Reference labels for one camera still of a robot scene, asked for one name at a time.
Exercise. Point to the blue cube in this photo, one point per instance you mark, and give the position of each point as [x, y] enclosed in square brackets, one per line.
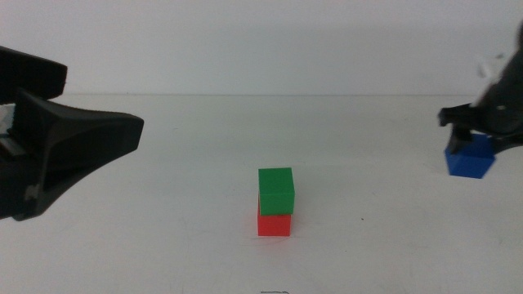
[470, 163]

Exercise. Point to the green cube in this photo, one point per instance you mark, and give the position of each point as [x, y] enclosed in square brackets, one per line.
[276, 191]

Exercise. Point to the red cube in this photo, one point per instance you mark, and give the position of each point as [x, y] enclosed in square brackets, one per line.
[274, 225]

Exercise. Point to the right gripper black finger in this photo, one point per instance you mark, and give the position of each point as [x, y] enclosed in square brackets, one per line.
[508, 143]
[461, 141]

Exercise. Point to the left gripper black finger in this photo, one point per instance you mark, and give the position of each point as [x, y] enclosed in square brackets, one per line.
[28, 75]
[73, 139]

